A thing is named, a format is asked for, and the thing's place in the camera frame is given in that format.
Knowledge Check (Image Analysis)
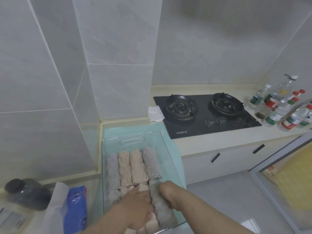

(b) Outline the person's right hand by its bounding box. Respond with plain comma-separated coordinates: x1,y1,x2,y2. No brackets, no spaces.
159,180,186,210

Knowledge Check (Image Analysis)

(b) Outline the person's left hand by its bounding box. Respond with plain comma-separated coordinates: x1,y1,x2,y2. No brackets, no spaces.
119,184,154,231

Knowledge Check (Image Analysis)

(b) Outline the clear plastic storage bin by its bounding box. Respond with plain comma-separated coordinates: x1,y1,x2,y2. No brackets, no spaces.
101,130,188,234

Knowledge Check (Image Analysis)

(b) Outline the person's left forearm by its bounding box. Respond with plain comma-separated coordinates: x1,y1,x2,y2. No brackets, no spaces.
84,202,137,234

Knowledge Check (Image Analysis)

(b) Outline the person's right forearm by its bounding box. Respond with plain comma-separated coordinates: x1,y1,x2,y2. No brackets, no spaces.
175,185,256,234

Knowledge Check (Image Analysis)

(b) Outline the blue white plastic packet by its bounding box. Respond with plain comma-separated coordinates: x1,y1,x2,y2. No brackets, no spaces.
45,182,88,234

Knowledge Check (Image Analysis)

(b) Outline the white base cabinet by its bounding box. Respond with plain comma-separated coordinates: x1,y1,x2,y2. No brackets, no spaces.
180,136,303,186

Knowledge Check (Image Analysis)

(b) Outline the white folded cloth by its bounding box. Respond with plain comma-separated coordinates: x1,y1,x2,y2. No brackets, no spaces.
148,106,165,124

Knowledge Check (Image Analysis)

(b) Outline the black burner grate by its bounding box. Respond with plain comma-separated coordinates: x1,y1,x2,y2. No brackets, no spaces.
165,94,197,119
211,92,244,115

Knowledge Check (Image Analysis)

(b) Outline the black gas stove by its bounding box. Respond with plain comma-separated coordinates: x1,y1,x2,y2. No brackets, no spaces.
153,94,263,140

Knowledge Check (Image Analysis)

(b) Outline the dark bottle black cap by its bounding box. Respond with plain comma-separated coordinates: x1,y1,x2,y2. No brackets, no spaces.
4,178,53,211

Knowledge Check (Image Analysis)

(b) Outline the grey framed glass door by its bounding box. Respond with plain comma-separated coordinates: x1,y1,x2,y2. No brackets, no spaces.
249,133,312,234

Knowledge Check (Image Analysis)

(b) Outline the clear bottle green label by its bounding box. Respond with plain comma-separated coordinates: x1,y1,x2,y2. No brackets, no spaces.
246,84,271,109

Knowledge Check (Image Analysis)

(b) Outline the clear bottle white cap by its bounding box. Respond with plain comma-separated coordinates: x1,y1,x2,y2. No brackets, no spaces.
0,204,32,234

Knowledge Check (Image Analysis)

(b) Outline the cluster of red cap bottles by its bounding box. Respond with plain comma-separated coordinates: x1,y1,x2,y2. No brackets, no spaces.
254,89,312,132

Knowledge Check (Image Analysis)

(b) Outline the tall clear glass bottle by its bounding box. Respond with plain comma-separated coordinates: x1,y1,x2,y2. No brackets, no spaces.
264,74,299,103

